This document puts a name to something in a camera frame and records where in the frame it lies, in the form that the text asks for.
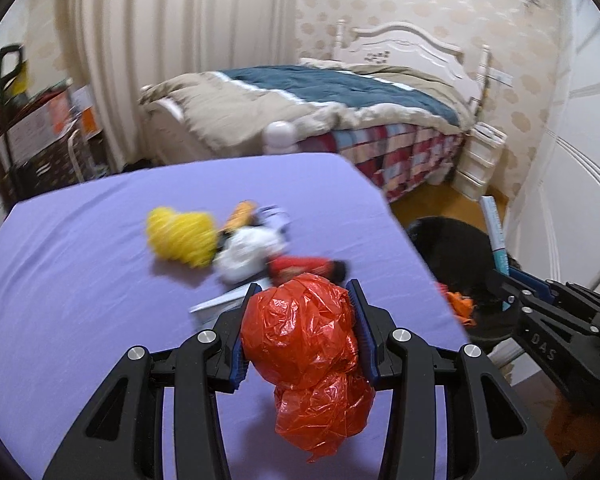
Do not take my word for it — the yellow foam fruit net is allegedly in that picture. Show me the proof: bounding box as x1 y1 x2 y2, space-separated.
146 207 219 269

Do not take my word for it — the white plastic drawer unit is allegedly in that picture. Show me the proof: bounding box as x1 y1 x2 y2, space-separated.
452 122 507 202

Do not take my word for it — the white tissue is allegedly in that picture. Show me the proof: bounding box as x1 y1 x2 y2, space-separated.
213 226 287 284

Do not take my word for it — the orange wrapper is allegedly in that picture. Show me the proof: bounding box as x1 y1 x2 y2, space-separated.
438 283 476 327

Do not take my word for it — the yellow tube black cap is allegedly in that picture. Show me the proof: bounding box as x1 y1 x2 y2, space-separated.
221 200 258 235

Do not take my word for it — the white teal toothpaste tube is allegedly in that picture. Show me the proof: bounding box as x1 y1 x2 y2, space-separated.
479 195 509 275

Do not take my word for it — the small white bin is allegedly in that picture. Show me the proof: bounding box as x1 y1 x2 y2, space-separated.
425 167 453 185

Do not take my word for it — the black lined trash bin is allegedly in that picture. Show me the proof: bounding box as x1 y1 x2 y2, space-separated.
406 216 517 353

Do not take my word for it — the blue beige quilt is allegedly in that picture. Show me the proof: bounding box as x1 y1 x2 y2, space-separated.
138 58 475 158

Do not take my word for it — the red plastic bag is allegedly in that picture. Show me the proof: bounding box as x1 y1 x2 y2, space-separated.
240 273 375 462

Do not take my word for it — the purple paper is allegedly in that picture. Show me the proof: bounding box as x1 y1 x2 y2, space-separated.
254 205 290 234

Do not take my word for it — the beige pleated curtain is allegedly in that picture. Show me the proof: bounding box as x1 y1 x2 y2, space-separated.
69 0 297 169

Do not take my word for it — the red bottle black cap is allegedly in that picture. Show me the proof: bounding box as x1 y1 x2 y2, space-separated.
266 256 348 285

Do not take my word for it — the white orange small box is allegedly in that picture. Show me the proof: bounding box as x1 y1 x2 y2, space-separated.
71 84 102 140

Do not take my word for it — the purple table cloth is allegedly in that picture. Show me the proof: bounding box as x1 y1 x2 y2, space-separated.
0 154 466 479

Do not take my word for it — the white wardrobe door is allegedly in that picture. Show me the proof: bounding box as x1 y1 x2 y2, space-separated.
505 0 600 292

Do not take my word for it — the plaid bed sheet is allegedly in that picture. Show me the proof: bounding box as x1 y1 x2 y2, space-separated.
299 124 464 203

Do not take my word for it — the cardboard box with labels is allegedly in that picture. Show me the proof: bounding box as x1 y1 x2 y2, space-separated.
0 90 72 170

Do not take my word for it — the white wall socket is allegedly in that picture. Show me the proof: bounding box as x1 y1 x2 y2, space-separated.
489 68 514 87

